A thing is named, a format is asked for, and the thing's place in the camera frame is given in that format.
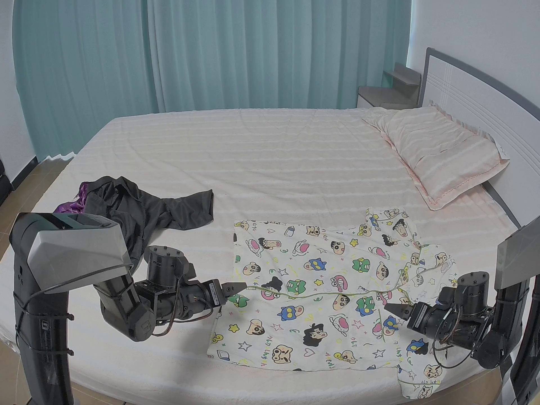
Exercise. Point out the pale pink striped pillow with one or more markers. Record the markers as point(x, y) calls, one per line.
point(438, 154)

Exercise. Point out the purple garment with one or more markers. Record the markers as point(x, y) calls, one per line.
point(69, 203)

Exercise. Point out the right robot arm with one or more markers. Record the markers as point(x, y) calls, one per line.
point(512, 260)

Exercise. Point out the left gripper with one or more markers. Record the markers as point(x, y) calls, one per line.
point(204, 298)

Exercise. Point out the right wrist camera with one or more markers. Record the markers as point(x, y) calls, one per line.
point(448, 297)

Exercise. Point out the white printed pyjama top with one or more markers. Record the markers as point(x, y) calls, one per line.
point(320, 285)

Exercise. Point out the black chair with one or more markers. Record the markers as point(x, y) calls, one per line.
point(3, 179)

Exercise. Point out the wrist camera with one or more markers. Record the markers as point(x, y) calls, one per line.
point(188, 271)
point(448, 297)

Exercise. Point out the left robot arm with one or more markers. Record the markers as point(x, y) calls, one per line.
point(76, 251)

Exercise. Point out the grey bedside table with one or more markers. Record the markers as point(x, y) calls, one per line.
point(388, 95)

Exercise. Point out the blue-green curtain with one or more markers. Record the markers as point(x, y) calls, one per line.
point(84, 57)
point(274, 36)

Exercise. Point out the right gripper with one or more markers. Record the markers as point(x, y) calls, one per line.
point(428, 319)

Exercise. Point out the bed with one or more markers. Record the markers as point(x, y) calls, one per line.
point(253, 154)

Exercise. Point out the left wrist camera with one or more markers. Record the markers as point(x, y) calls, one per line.
point(188, 271)

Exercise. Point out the black garment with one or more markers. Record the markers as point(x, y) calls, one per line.
point(126, 209)

